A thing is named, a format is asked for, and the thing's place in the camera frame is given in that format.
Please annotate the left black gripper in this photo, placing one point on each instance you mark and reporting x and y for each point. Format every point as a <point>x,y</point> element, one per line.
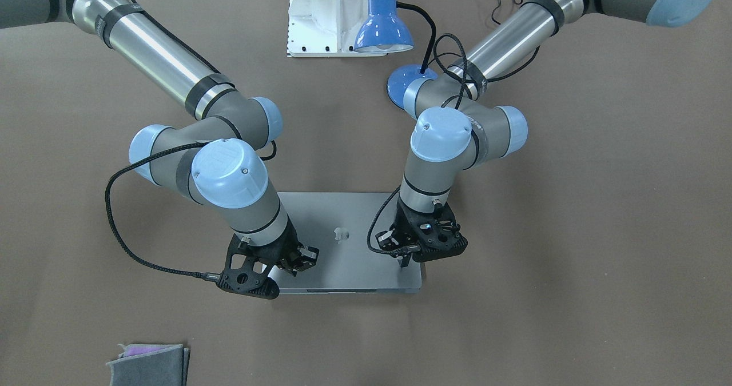
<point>402,226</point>

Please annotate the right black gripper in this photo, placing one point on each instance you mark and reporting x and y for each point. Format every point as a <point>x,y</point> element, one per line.
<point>285,251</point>

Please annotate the grey laptop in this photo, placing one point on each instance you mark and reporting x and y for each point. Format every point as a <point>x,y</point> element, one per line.
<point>337,225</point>

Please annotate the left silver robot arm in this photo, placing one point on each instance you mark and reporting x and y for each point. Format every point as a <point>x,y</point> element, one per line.
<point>453,132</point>

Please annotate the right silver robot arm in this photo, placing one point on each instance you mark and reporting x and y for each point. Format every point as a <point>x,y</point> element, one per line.
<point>212,161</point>

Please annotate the folded grey cloth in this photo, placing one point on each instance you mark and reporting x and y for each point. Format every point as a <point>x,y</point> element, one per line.
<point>150,364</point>

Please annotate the blue desk lamp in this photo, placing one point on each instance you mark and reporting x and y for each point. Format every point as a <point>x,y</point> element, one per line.
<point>384,32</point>

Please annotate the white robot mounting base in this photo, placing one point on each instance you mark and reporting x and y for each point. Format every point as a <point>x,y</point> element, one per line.
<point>325,28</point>

